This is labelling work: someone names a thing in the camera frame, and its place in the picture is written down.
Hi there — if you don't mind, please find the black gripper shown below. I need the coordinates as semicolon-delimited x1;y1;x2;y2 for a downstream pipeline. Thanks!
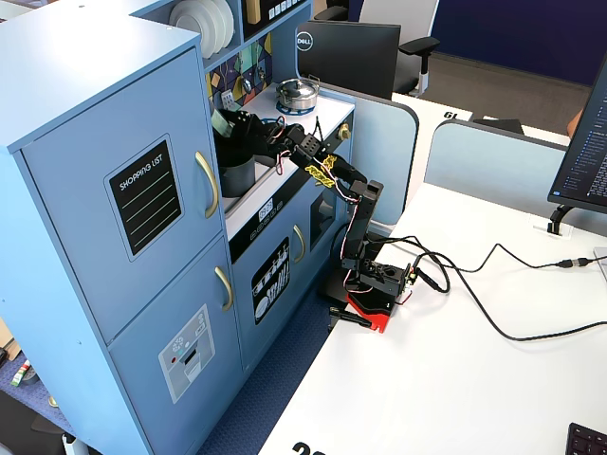
215;108;298;166

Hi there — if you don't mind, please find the dark gray toy pot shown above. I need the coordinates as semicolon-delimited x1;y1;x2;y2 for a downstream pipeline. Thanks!
215;136;257;198

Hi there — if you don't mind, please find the shiny steel toy pot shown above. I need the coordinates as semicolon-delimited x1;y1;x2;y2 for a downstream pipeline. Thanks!
275;77;320;111

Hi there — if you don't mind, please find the white toy plate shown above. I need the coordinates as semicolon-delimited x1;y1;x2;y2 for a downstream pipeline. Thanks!
189;0;225;53
211;0;236;46
168;0;212;59

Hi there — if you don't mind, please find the black Dell monitor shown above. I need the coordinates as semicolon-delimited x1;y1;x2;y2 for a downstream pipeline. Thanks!
294;20;402;100

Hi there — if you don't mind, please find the light blue desk divider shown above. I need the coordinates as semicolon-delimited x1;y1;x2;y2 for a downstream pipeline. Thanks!
423;118;570;224
326;84;421;227

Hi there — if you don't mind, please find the blue toy kitchen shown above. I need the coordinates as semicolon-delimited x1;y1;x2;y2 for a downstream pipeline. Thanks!
0;0;357;455

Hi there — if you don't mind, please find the white black office chair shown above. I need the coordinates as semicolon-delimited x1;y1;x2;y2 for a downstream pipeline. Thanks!
312;0;442;99

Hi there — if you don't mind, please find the black table clamp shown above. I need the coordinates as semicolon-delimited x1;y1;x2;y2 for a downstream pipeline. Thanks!
328;305;374;331

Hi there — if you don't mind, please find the brown cardboard box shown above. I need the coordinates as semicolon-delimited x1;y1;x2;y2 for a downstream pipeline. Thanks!
0;317;23;364

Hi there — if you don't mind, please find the lit computer monitor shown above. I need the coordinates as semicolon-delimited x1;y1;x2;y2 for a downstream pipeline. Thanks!
547;54;607;214

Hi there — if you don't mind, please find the black keyboard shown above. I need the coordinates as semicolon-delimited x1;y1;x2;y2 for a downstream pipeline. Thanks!
566;422;607;455

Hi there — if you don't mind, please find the long gold fridge handle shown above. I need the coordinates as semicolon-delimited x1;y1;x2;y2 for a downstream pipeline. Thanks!
194;150;220;220

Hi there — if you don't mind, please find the gold cabinet door handle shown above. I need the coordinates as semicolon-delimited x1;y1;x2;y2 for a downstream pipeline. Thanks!
292;224;307;264

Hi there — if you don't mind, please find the short gold freezer handle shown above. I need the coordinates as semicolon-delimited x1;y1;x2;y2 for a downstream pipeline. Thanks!
213;265;234;313

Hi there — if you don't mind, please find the red robot base mount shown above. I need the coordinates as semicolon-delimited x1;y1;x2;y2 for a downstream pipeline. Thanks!
345;291;397;333

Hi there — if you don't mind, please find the thin black USB cable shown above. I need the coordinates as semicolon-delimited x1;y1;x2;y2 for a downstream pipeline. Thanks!
416;243;607;294

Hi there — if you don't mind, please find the thick black power cable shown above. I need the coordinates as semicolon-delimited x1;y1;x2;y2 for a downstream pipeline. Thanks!
378;234;607;342

